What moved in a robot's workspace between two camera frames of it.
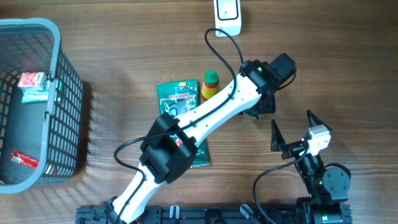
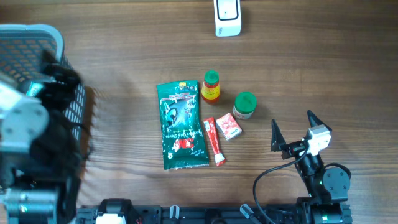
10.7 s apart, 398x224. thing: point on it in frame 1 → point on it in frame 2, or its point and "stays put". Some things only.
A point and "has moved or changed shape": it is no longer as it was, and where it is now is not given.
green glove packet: [176, 98] stays put
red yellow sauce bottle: [211, 84] stays put
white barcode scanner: [228, 17] stays put
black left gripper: [270, 108] → [54, 90]
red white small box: [33, 81] → [228, 126]
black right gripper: [278, 143] stays put
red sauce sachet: [19, 157] has moved or changed shape
